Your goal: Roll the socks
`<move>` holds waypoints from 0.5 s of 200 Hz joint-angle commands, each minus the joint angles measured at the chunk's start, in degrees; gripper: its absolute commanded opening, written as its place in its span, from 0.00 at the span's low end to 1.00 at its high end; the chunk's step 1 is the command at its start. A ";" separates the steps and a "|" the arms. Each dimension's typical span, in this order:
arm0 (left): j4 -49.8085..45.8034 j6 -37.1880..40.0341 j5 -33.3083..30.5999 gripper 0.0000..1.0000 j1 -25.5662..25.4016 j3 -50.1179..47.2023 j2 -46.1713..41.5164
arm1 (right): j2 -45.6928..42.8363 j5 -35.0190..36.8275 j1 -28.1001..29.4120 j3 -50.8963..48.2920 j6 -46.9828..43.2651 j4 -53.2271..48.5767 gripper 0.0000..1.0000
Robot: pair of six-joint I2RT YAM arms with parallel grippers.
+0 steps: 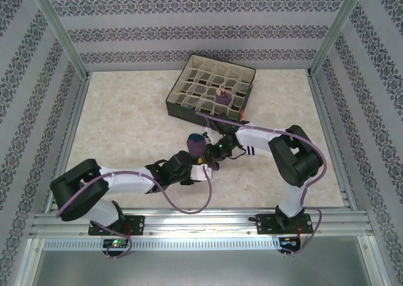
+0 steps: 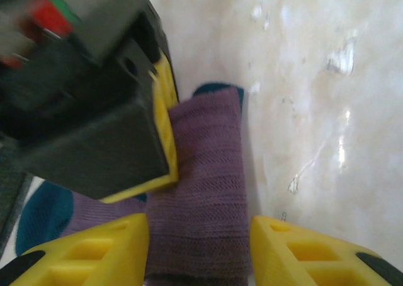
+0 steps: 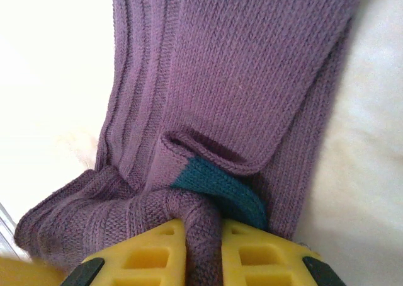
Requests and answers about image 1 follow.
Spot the purple sock with teal heel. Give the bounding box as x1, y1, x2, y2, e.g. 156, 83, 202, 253
186, 133, 209, 159

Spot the purple sock with beige toe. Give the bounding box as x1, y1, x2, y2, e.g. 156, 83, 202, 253
215, 86, 234, 107

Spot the grey fabric divider box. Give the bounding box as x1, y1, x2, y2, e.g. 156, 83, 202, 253
164, 54, 256, 126

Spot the grey metal shelf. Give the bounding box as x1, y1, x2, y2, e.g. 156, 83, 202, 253
23, 235, 380, 286

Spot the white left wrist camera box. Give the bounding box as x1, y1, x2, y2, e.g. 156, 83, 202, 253
190, 163, 215, 180

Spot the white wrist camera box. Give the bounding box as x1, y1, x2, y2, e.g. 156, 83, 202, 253
203, 125, 219, 144
190, 163, 215, 180

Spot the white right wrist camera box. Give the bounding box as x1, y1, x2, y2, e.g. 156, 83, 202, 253
203, 125, 219, 144

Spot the thin black cable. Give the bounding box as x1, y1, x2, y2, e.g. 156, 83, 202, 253
226, 146, 253, 160

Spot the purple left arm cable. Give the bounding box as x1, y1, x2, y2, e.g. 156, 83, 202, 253
55, 168, 212, 261

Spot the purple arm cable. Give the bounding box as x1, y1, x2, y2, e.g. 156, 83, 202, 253
55, 168, 212, 261
195, 111, 328, 258

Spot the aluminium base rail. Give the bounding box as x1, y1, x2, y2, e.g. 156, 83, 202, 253
31, 209, 372, 236

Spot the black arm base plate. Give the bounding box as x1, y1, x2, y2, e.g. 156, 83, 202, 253
88, 215, 145, 236
256, 213, 312, 236

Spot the slotted cable duct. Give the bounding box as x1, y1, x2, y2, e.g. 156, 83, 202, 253
42, 237, 281, 251

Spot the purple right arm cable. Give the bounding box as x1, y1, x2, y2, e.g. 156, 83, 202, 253
195, 111, 328, 258

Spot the aluminium side rail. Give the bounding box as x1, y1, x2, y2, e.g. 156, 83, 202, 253
43, 73, 93, 213
307, 71, 359, 210

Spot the aluminium frame post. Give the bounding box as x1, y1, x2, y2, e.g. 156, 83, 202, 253
309, 0, 375, 76
30, 0, 92, 81

